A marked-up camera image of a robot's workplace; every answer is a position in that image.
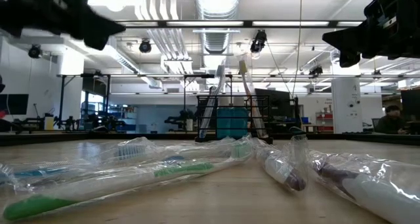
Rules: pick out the white toothbrush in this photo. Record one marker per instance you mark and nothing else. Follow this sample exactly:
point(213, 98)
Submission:
point(219, 73)

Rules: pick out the green toothbrush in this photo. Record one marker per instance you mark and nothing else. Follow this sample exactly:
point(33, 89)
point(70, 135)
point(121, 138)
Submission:
point(36, 206)
point(242, 149)

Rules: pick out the black overhead frame beam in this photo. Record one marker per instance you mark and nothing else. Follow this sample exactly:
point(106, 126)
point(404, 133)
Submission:
point(247, 23)

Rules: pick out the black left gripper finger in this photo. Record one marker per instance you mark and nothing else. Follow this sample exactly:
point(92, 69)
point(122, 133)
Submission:
point(98, 25)
point(93, 42)

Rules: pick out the black wall screen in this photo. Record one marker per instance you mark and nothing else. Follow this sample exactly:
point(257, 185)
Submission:
point(14, 104)

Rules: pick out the person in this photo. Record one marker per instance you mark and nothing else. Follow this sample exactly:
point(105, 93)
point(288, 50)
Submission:
point(392, 122)

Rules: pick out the yellow and white container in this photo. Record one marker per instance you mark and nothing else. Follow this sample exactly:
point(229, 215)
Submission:
point(49, 123)

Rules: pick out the blue toothbrush in clear wrapper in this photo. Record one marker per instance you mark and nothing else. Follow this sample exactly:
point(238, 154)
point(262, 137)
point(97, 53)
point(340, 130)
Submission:
point(131, 150)

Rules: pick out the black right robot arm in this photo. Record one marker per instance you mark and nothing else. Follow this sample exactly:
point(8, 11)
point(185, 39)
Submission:
point(415, 36)

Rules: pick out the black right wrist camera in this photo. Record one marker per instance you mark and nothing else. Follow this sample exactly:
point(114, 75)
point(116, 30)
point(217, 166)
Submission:
point(387, 5)

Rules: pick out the black desk monitor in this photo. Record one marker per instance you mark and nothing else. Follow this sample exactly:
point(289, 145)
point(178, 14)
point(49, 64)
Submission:
point(280, 105)

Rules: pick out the red shelf unit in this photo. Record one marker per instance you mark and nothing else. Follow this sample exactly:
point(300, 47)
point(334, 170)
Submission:
point(325, 117)

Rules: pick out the yellow toothbrush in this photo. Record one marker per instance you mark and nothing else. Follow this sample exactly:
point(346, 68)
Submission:
point(243, 68)

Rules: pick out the black background workstation frame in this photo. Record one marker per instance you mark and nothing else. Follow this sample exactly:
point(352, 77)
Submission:
point(61, 99)

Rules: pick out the silver round ventilation duct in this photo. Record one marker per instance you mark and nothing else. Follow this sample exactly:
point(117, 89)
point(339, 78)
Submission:
point(216, 7)

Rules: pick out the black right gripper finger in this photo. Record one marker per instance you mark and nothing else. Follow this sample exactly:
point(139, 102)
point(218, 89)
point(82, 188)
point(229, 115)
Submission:
point(352, 38)
point(349, 60)

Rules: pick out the blue storage box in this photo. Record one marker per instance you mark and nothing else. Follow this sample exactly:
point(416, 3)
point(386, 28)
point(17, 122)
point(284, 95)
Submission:
point(305, 120)

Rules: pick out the black aluminium table frame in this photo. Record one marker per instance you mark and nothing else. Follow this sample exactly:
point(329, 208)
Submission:
point(65, 137)

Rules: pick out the white square pillar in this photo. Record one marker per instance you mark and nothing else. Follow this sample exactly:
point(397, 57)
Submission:
point(346, 115)

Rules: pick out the black background robot arm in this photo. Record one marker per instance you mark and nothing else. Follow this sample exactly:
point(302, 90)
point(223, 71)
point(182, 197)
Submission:
point(105, 122)
point(178, 120)
point(69, 123)
point(31, 121)

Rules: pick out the black ceiling camera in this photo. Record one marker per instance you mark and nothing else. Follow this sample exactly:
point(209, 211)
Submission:
point(34, 51)
point(145, 47)
point(259, 40)
point(316, 70)

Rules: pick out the purple toothbrush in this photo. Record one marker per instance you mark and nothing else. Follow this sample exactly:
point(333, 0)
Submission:
point(285, 173)
point(377, 191)

